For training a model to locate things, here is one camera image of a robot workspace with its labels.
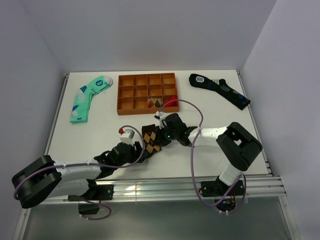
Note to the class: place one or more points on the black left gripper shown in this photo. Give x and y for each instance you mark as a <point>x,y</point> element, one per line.
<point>137,154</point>

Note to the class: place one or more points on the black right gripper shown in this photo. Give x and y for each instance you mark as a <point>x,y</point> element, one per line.
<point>163,141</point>

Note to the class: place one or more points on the brown argyle sock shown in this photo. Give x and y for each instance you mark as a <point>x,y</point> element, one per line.
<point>149,140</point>

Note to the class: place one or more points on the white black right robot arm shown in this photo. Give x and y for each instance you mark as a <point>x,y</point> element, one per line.
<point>239,146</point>

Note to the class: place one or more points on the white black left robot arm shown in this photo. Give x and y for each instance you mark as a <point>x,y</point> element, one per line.
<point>44,178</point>

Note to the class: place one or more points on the rolled red sock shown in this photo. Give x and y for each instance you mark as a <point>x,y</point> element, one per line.
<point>171,102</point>

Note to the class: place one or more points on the rolled orange green argyle sock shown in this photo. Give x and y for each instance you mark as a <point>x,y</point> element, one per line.
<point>155,102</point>

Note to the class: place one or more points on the wooden compartment tray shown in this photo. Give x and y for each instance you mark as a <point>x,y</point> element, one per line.
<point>135,89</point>

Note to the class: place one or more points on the black blue sports sock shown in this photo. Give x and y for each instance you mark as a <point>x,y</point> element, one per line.
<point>221,87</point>

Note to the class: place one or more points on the mint green patterned sock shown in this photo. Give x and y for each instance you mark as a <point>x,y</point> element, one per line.
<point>83,98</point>

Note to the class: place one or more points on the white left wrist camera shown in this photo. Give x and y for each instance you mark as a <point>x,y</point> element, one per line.
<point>126,136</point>

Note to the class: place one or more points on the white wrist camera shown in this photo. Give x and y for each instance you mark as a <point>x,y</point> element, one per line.
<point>126,136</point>
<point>159,115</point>

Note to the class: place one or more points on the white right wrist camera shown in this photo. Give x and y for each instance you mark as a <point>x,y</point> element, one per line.
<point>159,115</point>

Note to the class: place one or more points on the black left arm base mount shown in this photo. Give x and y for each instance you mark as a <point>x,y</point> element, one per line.
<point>93,201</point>

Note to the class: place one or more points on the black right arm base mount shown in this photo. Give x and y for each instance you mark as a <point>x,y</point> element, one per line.
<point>217,189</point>

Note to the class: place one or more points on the aluminium table edge rail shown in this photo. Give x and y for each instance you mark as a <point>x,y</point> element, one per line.
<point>181,189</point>

